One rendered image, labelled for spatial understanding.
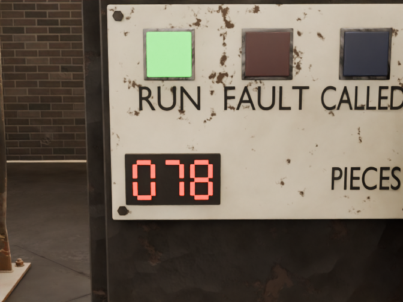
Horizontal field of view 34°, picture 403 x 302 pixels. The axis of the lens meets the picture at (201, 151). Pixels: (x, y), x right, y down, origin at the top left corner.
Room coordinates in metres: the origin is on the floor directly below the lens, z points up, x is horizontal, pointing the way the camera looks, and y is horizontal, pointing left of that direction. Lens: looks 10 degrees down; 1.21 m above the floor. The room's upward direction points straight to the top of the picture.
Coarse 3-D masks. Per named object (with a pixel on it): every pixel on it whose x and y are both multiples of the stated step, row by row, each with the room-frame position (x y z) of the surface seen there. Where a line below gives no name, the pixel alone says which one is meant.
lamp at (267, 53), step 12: (252, 36) 0.53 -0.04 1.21; (264, 36) 0.53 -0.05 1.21; (276, 36) 0.53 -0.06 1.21; (288, 36) 0.53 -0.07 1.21; (252, 48) 0.53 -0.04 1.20; (264, 48) 0.53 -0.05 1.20; (276, 48) 0.53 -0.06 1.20; (288, 48) 0.53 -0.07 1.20; (252, 60) 0.53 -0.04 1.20; (264, 60) 0.53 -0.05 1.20; (276, 60) 0.53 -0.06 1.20; (288, 60) 0.53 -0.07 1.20; (252, 72) 0.53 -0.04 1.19; (264, 72) 0.53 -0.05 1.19; (276, 72) 0.53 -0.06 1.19; (288, 72) 0.53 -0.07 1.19
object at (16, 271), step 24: (0, 48) 3.26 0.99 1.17; (0, 72) 3.24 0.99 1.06; (0, 96) 3.24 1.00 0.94; (0, 120) 3.24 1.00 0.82; (0, 144) 3.24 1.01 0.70; (0, 168) 3.24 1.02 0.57; (0, 192) 3.23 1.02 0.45; (0, 216) 3.23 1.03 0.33; (0, 240) 3.23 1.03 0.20; (0, 264) 3.24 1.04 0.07; (24, 264) 3.34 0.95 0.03; (0, 288) 3.01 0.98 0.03
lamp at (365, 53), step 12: (348, 36) 0.54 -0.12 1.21; (360, 36) 0.53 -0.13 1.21; (372, 36) 0.54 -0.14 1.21; (384, 36) 0.54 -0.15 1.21; (348, 48) 0.54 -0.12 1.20; (360, 48) 0.54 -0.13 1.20; (372, 48) 0.54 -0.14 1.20; (384, 48) 0.54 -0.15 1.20; (348, 60) 0.54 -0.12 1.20; (360, 60) 0.54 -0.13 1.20; (372, 60) 0.54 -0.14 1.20; (384, 60) 0.54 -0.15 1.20; (348, 72) 0.54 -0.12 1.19; (360, 72) 0.54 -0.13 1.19; (372, 72) 0.54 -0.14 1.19; (384, 72) 0.54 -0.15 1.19
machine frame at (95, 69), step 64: (128, 0) 0.56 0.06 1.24; (192, 0) 0.56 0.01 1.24; (256, 0) 0.56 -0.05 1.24; (320, 0) 0.56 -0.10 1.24; (384, 0) 0.56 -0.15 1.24; (128, 256) 0.56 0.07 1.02; (192, 256) 0.56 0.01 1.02; (256, 256) 0.56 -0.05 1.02; (320, 256) 0.56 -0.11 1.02; (384, 256) 0.56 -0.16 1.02
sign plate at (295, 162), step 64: (128, 64) 0.54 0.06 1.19; (192, 64) 0.54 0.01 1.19; (320, 64) 0.54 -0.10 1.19; (128, 128) 0.54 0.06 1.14; (192, 128) 0.54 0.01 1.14; (256, 128) 0.54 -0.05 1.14; (320, 128) 0.54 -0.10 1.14; (384, 128) 0.54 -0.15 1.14; (128, 192) 0.54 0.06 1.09; (256, 192) 0.54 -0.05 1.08; (320, 192) 0.54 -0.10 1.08; (384, 192) 0.54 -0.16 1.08
